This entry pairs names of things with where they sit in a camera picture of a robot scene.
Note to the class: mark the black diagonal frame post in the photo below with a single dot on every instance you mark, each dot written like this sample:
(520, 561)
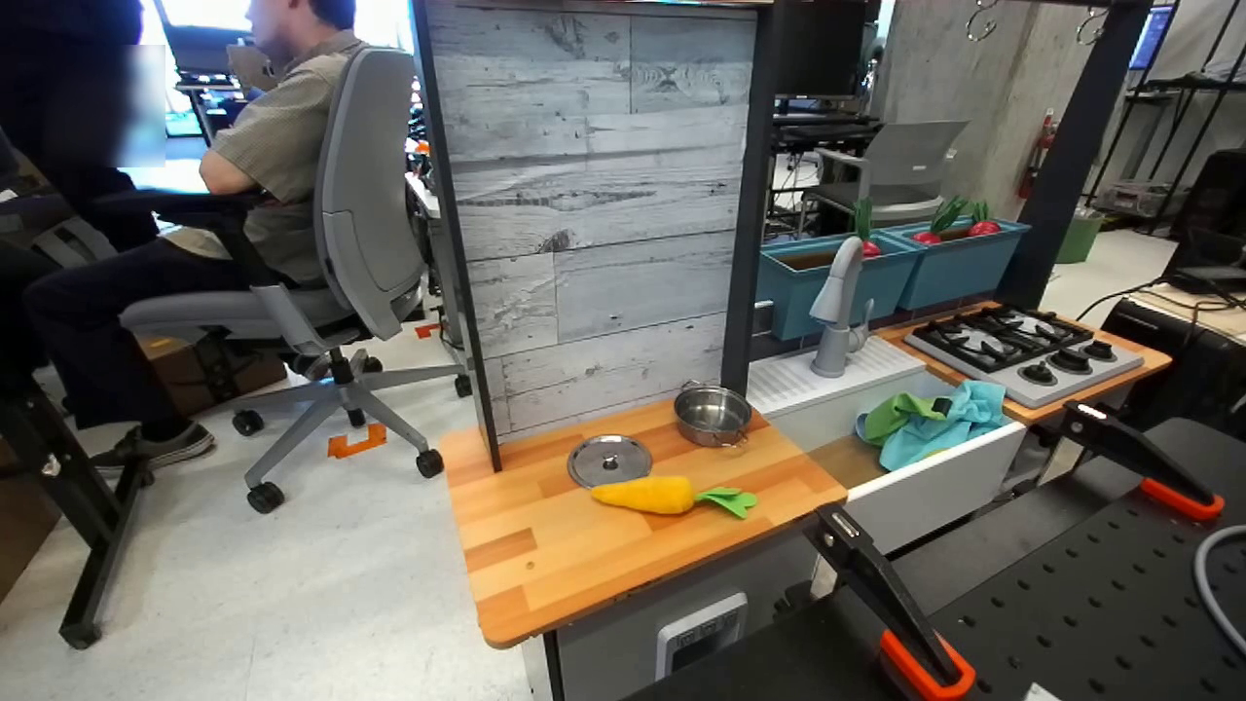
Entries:
(1071, 141)

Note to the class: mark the toy radish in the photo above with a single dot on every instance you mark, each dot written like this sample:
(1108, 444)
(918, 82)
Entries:
(864, 232)

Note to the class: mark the grey toy stove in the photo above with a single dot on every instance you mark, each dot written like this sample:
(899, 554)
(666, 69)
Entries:
(1027, 350)

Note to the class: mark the blue monitor screen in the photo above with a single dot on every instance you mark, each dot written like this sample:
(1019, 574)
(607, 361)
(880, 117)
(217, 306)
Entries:
(1150, 35)

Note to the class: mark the blue plastic planter bin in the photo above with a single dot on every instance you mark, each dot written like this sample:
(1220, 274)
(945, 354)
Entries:
(959, 265)
(793, 294)

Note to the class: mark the light blue cloth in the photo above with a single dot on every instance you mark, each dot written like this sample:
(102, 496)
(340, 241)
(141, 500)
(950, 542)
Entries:
(967, 409)

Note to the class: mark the grey plank backsplash panel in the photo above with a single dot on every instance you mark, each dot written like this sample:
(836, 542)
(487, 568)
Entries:
(587, 196)

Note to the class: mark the plush carrot toy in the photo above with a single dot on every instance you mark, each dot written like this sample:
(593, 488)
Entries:
(657, 496)

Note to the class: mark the seated person olive shirt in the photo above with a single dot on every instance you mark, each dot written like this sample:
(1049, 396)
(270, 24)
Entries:
(279, 141)

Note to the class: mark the wooden stove counter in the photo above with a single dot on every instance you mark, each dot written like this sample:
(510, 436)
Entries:
(1121, 372)

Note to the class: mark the wooden kitchen countertop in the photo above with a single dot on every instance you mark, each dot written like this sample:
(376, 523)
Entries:
(546, 548)

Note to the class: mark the grey office chair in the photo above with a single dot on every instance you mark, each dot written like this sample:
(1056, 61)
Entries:
(370, 196)

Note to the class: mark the green cloth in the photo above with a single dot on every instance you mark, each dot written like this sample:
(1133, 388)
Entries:
(895, 413)

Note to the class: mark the small metal bowl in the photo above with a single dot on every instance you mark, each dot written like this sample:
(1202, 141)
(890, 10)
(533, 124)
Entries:
(711, 413)

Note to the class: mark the black desk frame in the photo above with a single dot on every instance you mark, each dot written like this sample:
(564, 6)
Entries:
(61, 481)

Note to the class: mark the toy vegetables bunch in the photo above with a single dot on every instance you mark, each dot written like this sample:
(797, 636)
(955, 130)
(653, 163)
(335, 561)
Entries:
(959, 219)

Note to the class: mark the round metal lid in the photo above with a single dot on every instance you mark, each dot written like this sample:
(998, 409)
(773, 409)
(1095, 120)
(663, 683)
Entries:
(607, 461)

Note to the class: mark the person in dark jacket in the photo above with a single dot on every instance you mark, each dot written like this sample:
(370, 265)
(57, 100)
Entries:
(62, 92)

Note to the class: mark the black office chair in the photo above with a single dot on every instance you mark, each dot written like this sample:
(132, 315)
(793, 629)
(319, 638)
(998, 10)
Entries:
(1212, 219)

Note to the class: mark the orange plastic piece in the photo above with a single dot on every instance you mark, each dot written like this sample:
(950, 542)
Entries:
(357, 441)

